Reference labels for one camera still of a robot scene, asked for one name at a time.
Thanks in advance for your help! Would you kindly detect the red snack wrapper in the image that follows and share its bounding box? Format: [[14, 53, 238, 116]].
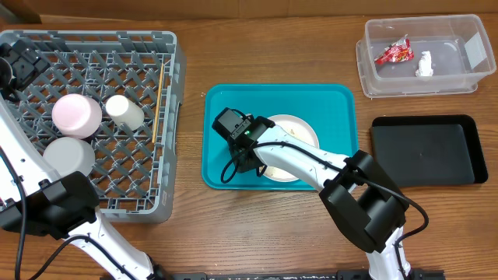
[[374, 35, 415, 65]]

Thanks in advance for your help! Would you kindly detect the black plastic tray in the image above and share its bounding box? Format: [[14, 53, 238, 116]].
[[370, 114, 489, 187]]

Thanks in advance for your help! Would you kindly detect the large white plate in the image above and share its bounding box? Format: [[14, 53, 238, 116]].
[[264, 114, 320, 183]]

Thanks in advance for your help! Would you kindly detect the teal serving tray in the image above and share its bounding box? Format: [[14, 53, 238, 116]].
[[202, 84, 359, 191]]

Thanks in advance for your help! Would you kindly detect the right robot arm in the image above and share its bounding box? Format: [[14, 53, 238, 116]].
[[212, 108, 429, 279]]

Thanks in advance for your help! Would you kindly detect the grey bowl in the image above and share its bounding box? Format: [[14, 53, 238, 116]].
[[43, 137, 96, 177]]

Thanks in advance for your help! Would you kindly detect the clear plastic bin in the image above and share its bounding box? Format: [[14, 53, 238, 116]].
[[356, 14, 497, 98]]

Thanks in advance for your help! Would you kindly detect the white tissue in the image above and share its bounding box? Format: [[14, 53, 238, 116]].
[[415, 51, 433, 77]]

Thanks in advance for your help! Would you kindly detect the grey plastic dish rack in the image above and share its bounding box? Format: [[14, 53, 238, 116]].
[[1, 30, 186, 223]]

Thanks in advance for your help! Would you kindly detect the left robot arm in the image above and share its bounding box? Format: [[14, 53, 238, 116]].
[[1, 40, 169, 279]]

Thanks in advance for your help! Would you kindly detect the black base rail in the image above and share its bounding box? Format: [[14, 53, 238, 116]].
[[173, 269, 446, 280]]

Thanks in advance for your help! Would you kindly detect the white cup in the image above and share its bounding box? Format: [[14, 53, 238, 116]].
[[105, 95, 145, 131]]

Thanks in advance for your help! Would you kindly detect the small pink bowl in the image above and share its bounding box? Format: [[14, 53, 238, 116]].
[[51, 94, 102, 139]]

